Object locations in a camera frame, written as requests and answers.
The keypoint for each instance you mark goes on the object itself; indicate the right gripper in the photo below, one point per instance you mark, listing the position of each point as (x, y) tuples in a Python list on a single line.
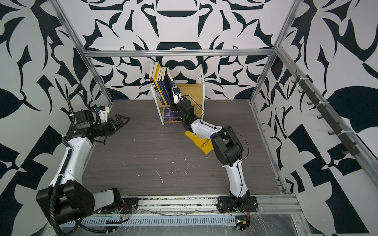
[(173, 106)]

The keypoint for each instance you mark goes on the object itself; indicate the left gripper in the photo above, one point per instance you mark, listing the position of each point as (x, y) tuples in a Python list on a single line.
[(113, 126)]

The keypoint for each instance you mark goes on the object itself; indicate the purple portrait book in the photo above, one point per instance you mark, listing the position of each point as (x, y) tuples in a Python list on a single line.
[(171, 116)]

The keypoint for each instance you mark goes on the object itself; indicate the small yellow cartoon book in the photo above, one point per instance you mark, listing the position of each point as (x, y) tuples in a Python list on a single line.
[(204, 144)]

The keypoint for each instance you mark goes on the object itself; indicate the blue book yellow label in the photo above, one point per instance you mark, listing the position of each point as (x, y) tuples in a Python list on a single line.
[(171, 83), (161, 87), (167, 86)]

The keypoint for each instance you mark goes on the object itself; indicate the large yellow book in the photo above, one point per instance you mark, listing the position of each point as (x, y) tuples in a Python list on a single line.
[(157, 84)]

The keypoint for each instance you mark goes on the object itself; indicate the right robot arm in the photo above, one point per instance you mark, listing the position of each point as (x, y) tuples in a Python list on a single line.
[(226, 145)]

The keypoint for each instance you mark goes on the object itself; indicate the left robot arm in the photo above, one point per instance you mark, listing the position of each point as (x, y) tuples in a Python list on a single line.
[(66, 202)]

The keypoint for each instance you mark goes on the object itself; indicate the wooden white-framed bookshelf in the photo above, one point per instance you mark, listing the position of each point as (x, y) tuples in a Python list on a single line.
[(194, 92)]

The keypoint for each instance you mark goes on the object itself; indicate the small green-lit electronics box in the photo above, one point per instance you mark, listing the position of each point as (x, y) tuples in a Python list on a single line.
[(242, 222)]

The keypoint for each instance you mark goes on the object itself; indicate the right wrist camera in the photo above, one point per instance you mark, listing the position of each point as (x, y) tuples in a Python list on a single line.
[(176, 95)]

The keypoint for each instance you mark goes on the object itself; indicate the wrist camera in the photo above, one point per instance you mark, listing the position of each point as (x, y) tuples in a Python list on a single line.
[(176, 95), (103, 112)]

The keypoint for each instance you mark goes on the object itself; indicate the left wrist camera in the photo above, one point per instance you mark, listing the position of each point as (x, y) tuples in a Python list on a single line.
[(103, 112)]

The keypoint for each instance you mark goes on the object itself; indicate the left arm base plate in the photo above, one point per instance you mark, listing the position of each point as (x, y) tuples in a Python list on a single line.
[(129, 205)]

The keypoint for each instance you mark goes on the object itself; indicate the aluminium front rail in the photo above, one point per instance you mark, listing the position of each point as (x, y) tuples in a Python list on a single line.
[(193, 210)]

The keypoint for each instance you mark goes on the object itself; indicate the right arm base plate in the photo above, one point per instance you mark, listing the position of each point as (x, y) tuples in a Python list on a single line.
[(231, 204)]

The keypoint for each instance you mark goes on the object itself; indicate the wall hook rail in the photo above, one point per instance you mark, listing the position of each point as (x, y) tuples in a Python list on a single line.
[(323, 108)]

